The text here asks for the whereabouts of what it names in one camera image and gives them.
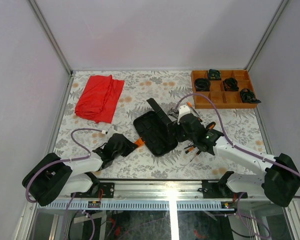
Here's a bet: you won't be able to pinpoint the large black handled screwdriver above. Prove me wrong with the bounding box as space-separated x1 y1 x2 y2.
205 121 216 131

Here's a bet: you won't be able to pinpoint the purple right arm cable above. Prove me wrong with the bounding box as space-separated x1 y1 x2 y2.
176 93 300 200

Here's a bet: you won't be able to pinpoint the orange black pliers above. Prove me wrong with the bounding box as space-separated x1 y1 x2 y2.
168 112 182 125

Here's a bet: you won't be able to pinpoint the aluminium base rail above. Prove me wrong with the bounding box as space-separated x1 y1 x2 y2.
27 179 297 211

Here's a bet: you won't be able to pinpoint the steel claw hammer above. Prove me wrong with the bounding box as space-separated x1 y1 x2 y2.
167 108 179 119

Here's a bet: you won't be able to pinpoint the red folded cloth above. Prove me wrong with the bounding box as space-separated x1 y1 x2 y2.
74 75 125 124

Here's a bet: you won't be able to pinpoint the orange compartment tray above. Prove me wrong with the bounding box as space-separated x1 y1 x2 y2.
191 69 258 109

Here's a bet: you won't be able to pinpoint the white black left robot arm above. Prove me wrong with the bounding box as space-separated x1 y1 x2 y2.
22 133 143 207

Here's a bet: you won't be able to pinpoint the small orange tipped precision screwdriver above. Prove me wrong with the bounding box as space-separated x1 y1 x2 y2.
187 102 200 118

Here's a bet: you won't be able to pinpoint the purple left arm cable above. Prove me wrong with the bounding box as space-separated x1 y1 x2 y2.
24 128 106 203

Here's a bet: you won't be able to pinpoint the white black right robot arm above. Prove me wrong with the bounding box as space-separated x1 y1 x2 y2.
176 112 300 208

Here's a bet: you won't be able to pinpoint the black plastic tool case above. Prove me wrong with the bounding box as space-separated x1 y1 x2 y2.
133 98 178 157

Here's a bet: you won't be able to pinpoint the black strap bundle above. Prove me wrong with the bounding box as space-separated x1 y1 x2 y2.
206 69 222 81
222 77 239 92
239 88 262 105
194 77 212 93

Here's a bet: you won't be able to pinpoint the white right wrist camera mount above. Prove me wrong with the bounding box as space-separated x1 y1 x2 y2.
177 105 191 125

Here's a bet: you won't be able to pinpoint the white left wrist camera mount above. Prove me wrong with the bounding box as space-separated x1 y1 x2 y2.
101 125 118 137

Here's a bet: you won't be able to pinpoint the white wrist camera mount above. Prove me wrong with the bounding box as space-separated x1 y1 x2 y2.
177 105 191 125
101 125 118 137

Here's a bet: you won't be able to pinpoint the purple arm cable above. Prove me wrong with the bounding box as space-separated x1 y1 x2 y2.
176 93 300 200
24 128 106 203

